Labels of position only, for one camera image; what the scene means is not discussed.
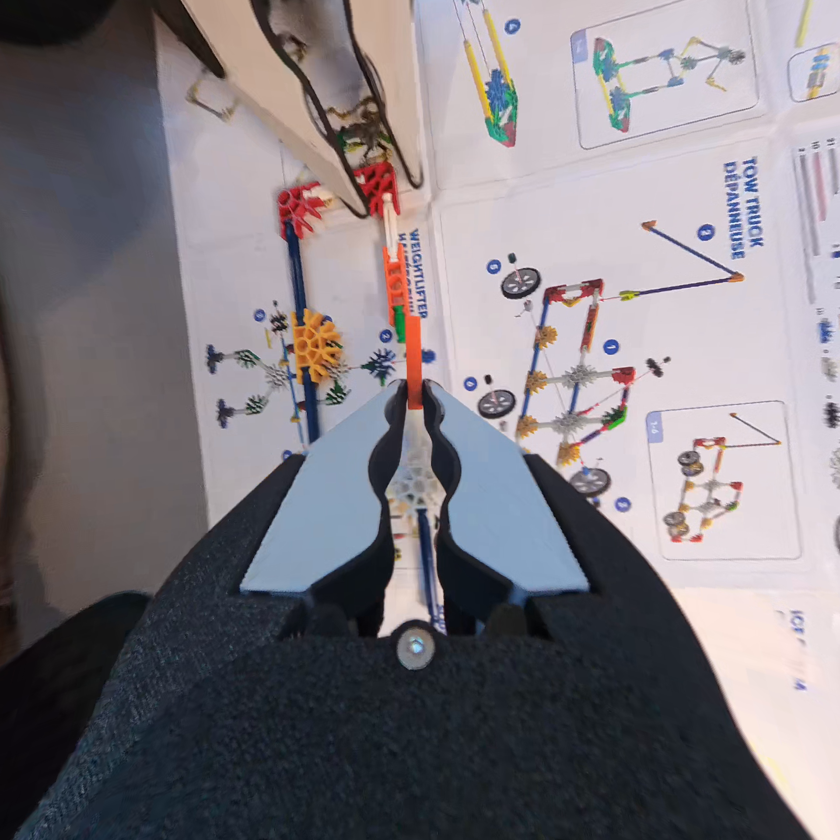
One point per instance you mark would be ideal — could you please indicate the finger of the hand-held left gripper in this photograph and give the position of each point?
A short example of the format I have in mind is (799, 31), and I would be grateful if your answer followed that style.
(390, 65)
(262, 65)

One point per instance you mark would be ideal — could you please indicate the blue rod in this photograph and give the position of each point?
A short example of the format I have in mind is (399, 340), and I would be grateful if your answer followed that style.
(428, 564)
(296, 275)

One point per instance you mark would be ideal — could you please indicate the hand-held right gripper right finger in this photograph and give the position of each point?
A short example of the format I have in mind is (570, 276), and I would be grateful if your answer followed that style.
(512, 525)

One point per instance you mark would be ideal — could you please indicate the yellow round connector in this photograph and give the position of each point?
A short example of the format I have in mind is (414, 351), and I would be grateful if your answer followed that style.
(315, 348)

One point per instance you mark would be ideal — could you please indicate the short white rod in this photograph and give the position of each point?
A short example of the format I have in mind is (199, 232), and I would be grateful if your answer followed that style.
(392, 233)

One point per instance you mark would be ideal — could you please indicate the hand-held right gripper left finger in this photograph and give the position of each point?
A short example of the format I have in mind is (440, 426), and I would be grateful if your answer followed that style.
(315, 525)

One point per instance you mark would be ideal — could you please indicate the large printed instruction sheet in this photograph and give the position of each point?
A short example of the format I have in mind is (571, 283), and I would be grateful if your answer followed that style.
(656, 164)

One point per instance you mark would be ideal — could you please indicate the red fan connector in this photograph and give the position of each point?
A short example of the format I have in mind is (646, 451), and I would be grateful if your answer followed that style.
(298, 210)
(379, 187)

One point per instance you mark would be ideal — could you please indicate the green rod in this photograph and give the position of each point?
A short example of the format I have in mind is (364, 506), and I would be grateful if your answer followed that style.
(399, 325)

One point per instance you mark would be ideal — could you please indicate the white snowflake connector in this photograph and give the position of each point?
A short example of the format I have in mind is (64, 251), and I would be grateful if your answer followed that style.
(413, 489)

